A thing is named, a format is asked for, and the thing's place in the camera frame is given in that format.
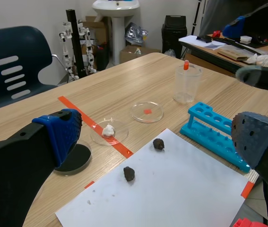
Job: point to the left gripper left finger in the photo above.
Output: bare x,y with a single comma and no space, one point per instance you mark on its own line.
13,170

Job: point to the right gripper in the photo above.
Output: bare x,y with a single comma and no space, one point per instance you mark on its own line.
266,26

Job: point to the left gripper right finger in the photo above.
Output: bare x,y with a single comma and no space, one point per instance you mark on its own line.
259,142

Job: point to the wooden desk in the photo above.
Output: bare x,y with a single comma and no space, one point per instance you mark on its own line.
209,59

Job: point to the turquoise rack with round holes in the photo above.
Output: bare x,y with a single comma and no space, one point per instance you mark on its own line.
209,134

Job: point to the dropper with red bulb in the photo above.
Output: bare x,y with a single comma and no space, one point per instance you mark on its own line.
186,65

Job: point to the clear plastic beaker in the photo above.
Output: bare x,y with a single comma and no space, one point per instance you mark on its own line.
192,82

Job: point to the glass dish with black powder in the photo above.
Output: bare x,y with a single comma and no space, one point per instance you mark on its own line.
79,159

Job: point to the black waste bin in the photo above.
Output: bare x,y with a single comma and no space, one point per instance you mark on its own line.
174,35

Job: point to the toy brick block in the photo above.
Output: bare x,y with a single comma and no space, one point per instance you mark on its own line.
247,223

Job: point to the small dark stone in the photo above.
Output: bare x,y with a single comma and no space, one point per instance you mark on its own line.
129,173
158,144

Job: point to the white lump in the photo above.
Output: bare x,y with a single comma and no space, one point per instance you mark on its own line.
108,130

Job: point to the white sheet of paper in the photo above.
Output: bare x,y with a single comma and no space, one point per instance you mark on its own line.
166,189

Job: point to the crumpled silver plastic bag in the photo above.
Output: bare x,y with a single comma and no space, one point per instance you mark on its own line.
136,34

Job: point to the brown cardboard box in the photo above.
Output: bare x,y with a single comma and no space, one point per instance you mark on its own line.
131,55

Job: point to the clear glass dish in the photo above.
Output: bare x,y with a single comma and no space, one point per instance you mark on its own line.
148,116
119,132

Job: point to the dark blue chair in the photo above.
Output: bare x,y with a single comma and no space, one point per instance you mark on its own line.
18,45

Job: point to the white wash basin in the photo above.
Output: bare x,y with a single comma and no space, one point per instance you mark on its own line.
117,14

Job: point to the black metal rail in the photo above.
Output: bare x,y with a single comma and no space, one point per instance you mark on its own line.
75,42

